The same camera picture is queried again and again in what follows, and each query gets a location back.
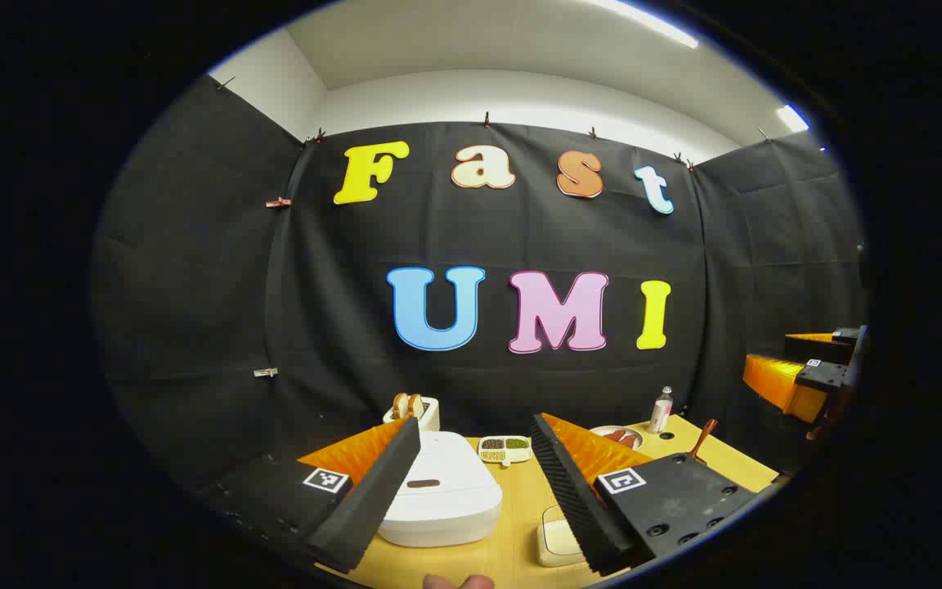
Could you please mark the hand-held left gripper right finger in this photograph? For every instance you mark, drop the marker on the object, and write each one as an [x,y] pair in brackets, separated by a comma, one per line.
[573,499]

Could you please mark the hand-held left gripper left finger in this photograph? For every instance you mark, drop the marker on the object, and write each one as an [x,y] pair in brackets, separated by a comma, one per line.
[373,499]

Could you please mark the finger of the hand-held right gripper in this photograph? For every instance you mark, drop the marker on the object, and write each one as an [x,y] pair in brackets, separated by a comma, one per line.
[782,384]
[827,348]

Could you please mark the white rice cooker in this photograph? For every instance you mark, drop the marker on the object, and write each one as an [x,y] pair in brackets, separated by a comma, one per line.
[446,507]

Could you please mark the brown wooden spoon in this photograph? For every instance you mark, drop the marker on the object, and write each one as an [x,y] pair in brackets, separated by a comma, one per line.
[704,438]

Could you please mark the white round plate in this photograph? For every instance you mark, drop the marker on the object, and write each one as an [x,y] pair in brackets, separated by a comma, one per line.
[598,432]

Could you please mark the red meat piece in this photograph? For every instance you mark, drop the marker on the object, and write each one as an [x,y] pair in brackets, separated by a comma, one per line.
[630,441]
[615,435]

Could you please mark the white divided bean dish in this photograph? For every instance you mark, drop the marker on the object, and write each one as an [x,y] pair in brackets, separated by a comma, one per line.
[505,455]

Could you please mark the toasted bread slice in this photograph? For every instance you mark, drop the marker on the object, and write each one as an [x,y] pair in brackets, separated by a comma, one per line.
[399,406]
[415,405]

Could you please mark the white toaster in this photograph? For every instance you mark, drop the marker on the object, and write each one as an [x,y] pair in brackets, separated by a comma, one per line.
[428,417]

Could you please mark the small pink label bottle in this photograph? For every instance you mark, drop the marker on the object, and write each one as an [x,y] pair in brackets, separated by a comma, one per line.
[661,413]

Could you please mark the short ceiling light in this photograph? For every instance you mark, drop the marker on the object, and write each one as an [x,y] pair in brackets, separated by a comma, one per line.
[792,119]

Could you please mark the black backdrop cloth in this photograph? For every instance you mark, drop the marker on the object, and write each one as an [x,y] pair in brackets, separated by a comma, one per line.
[520,237]

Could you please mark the copper cloth clip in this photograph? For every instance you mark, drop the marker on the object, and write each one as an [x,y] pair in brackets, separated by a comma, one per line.
[278,202]

